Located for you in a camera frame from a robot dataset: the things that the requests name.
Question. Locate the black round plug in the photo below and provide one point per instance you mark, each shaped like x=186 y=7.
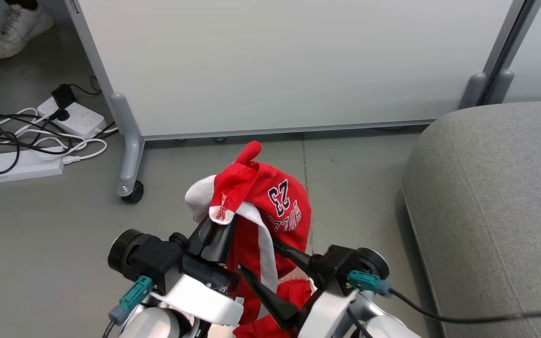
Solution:
x=60 y=115

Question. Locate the black trouser leg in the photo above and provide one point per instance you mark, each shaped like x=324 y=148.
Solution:
x=21 y=3

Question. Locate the grey fabric sofa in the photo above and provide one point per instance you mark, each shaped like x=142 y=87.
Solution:
x=496 y=197

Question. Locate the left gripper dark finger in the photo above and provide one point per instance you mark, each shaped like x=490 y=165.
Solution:
x=202 y=237
x=221 y=244

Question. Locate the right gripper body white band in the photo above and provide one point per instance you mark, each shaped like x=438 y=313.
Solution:
x=324 y=312

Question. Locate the long white power strip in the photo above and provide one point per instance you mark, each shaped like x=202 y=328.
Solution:
x=26 y=166

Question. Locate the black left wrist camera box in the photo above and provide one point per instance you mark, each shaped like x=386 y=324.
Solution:
x=153 y=258

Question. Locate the square white power strip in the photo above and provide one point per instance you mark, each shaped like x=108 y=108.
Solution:
x=80 y=120

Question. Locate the large white partition panel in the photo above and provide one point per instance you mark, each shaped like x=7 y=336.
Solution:
x=298 y=61

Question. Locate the white sneaker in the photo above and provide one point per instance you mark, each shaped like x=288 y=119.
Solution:
x=17 y=30

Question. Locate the black power adapter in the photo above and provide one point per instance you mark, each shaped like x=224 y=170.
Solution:
x=64 y=96

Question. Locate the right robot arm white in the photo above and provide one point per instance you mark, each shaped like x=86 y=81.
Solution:
x=385 y=330

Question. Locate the short grey partition leg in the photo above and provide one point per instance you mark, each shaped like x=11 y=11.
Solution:
x=473 y=91
x=505 y=87

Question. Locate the red basketball jersey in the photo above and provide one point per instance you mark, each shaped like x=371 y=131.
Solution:
x=261 y=180

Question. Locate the black caster wheel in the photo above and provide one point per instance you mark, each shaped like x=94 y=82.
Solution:
x=134 y=193

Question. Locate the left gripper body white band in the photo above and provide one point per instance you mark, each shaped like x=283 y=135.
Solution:
x=204 y=298

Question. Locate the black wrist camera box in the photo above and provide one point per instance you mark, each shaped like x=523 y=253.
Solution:
x=153 y=258
x=345 y=263

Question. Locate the grey partition leg with caster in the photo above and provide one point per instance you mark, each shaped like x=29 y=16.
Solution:
x=129 y=141

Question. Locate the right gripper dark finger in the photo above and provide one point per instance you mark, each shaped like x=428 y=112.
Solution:
x=301 y=260
x=275 y=305

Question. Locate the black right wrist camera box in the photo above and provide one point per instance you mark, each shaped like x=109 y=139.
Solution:
x=345 y=263

